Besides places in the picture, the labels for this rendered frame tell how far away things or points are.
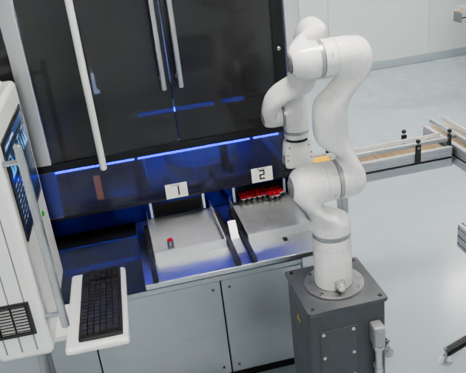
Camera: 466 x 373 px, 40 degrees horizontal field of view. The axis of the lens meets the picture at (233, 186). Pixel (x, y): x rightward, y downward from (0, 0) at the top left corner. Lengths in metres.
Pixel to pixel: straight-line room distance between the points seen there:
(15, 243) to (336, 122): 0.96
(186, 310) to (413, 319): 1.23
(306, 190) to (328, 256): 0.24
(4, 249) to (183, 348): 1.16
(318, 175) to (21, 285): 0.92
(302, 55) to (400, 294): 2.12
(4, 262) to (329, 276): 0.96
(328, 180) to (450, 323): 1.67
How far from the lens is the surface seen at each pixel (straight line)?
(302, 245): 2.25
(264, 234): 2.29
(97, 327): 2.10
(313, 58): 1.65
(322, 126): 1.75
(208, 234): 2.38
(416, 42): 7.87
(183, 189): 2.44
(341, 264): 1.97
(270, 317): 2.82
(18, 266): 1.92
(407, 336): 3.26
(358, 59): 1.69
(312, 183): 1.82
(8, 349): 2.09
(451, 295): 3.56
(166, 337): 2.77
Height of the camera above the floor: 2.02
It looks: 25 degrees down
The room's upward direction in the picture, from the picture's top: 7 degrees counter-clockwise
